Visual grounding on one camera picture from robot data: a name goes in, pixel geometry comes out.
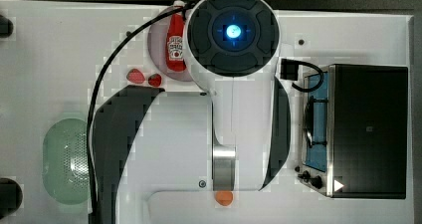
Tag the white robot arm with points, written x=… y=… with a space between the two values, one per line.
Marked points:
x=231 y=133

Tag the red ketchup bottle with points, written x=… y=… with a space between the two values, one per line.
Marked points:
x=174 y=43

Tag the smaller red strawberry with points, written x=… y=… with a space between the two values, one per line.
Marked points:
x=155 y=80

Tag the larger red strawberry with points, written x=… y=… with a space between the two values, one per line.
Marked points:
x=135 y=76

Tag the orange round fruit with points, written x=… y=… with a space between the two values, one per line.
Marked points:
x=224 y=197

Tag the black toaster oven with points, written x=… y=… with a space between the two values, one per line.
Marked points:
x=355 y=132

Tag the black table clamp lower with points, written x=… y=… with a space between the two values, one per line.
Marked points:
x=11 y=196

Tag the black connector with cable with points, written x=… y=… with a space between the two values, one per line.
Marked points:
x=290 y=71

